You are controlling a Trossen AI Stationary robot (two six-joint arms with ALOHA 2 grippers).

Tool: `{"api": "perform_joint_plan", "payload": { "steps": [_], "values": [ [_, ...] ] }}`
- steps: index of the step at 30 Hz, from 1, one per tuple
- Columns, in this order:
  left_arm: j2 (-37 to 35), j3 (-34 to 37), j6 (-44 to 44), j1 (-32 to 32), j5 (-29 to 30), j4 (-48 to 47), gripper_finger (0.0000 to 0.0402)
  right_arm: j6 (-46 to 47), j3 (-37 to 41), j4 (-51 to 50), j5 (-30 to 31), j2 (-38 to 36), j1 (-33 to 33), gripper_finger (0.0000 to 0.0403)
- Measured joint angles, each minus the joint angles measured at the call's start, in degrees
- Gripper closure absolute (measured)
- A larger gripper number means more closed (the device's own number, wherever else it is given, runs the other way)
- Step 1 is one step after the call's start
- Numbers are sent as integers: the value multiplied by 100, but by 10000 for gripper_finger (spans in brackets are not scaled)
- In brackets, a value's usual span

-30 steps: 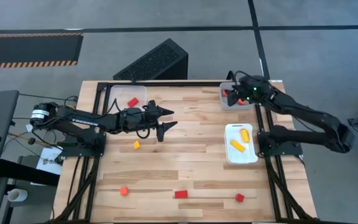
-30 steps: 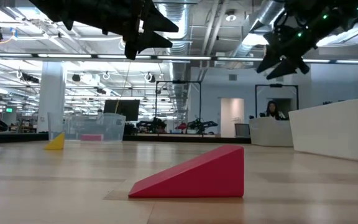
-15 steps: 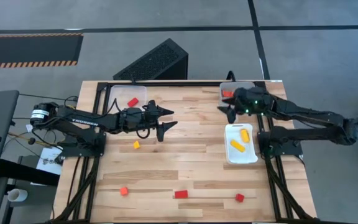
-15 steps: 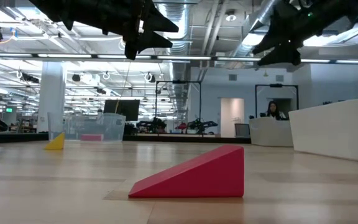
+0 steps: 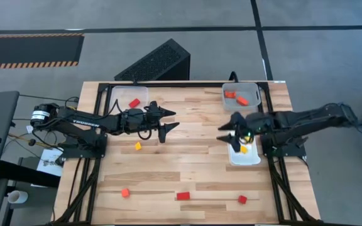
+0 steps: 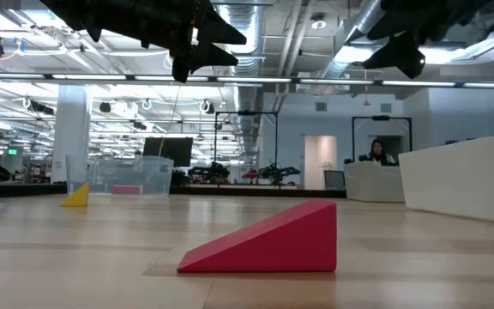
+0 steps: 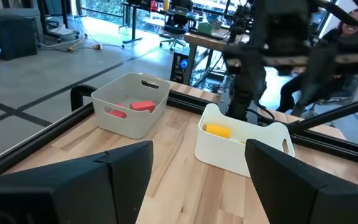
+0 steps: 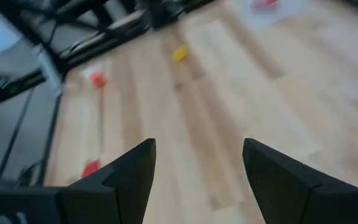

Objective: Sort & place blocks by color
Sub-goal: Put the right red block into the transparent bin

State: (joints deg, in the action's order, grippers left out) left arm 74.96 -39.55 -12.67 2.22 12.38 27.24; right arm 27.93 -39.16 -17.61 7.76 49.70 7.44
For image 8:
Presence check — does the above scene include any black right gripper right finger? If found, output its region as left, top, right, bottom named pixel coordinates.
left=242, top=138, right=358, bottom=224

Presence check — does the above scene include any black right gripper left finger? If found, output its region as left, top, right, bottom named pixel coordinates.
left=60, top=138, right=157, bottom=224

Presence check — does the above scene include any yellow wedge block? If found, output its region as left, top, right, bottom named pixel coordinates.
left=172, top=45, right=188, bottom=62

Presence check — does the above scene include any red rectangular block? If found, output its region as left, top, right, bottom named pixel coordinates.
left=253, top=0, right=279, bottom=9

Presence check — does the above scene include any red wedge block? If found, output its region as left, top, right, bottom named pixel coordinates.
left=81, top=159, right=101, bottom=179

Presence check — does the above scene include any orange cube block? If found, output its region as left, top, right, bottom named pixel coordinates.
left=90, top=71, right=108, bottom=88

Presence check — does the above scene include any clear plastic bin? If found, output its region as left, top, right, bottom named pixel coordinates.
left=227, top=0, right=309, bottom=30

